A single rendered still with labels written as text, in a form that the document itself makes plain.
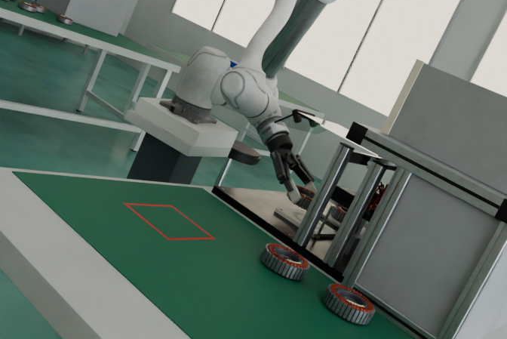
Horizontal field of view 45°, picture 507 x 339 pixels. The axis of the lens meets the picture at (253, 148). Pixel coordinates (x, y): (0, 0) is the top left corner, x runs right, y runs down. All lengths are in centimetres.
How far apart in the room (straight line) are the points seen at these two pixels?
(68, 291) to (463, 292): 83
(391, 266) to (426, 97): 43
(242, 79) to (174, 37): 726
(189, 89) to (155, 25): 700
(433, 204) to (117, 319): 78
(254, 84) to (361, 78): 541
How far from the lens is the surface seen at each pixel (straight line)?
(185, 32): 884
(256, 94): 175
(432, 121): 156
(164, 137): 227
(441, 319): 144
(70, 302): 95
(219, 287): 118
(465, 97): 154
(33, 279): 101
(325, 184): 155
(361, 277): 150
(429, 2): 704
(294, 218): 175
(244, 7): 827
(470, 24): 683
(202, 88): 231
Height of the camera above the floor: 121
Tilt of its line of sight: 10 degrees down
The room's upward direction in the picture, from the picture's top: 25 degrees clockwise
